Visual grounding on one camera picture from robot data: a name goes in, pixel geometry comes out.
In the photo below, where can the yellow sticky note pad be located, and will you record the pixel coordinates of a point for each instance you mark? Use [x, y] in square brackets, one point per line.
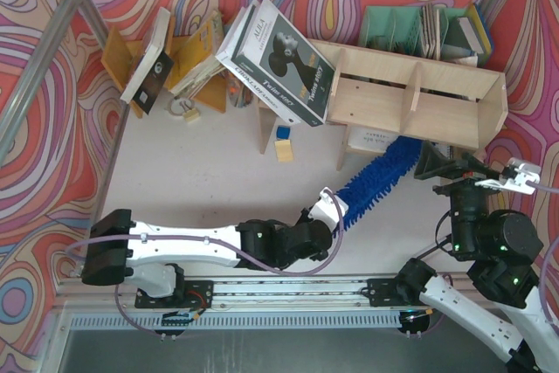
[284, 151]

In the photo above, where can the pencil cup with pens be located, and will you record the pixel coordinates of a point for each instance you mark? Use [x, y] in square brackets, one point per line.
[238, 94]

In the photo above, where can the black white Twins story book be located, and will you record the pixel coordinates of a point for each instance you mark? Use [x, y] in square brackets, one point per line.
[266, 52]

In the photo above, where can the white black paperback book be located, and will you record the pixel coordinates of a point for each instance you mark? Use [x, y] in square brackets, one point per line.
[151, 65]

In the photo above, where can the blue yellow book in organizer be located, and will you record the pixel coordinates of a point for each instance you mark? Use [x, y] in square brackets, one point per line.
[476, 31]

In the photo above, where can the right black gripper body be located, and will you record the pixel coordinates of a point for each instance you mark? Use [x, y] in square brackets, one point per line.
[461, 188]

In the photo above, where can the yellow books stack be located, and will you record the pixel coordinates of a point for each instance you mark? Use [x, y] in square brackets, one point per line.
[195, 63]

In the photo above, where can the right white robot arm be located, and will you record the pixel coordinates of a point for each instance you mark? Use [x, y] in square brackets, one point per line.
[502, 247]

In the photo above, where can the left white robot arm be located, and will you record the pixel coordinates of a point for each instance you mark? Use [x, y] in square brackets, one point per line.
[148, 256]

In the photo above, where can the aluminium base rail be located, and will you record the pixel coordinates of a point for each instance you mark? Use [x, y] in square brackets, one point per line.
[244, 303]

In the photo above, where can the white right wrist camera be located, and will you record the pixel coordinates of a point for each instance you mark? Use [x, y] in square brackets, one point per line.
[518, 176]

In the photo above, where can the gold binder clip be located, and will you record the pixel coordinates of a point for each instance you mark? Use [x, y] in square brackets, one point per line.
[190, 113]

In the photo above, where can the teal file organizer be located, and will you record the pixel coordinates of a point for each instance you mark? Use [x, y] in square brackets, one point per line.
[428, 31]

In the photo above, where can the blue microfiber duster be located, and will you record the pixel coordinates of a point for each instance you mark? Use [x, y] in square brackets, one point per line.
[375, 181]

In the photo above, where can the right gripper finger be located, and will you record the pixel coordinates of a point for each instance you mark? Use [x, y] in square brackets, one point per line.
[433, 163]
[477, 169]

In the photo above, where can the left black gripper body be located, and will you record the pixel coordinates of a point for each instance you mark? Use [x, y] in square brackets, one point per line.
[309, 236]

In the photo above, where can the light wooden bookshelf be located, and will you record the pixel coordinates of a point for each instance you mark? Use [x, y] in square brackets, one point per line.
[458, 105]

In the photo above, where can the small blue block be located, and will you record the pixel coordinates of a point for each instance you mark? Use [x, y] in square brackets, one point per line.
[283, 132]

